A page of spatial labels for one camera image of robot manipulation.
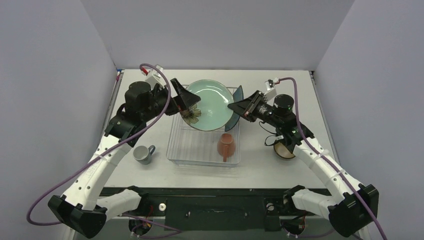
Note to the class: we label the black table front rail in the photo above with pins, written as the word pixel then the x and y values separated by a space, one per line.
pixel 217 209

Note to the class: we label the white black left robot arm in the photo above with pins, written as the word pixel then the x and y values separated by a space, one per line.
pixel 80 207

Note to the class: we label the pink floral ceramic mug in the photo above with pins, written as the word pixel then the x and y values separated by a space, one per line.
pixel 226 146

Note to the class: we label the dark teal square plate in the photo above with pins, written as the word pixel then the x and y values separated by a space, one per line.
pixel 238 95

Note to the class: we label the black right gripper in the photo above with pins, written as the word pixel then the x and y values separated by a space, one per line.
pixel 253 107

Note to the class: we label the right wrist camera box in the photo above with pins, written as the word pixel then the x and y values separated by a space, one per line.
pixel 271 89

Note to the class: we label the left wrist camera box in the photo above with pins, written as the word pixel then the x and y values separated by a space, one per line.
pixel 152 77

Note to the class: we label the white wire dish rack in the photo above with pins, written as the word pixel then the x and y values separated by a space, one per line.
pixel 188 146

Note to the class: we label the light blue floral round plate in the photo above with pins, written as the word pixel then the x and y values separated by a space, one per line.
pixel 211 112

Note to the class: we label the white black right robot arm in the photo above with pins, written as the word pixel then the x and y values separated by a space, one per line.
pixel 351 205

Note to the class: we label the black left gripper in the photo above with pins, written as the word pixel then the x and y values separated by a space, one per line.
pixel 184 99

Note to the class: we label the tan bowl with patterned rim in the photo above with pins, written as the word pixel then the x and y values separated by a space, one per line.
pixel 282 152

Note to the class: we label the small grey espresso cup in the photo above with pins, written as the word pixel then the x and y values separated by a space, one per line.
pixel 143 154

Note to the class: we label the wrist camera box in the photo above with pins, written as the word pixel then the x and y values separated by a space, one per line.
pixel 152 77
pixel 271 89

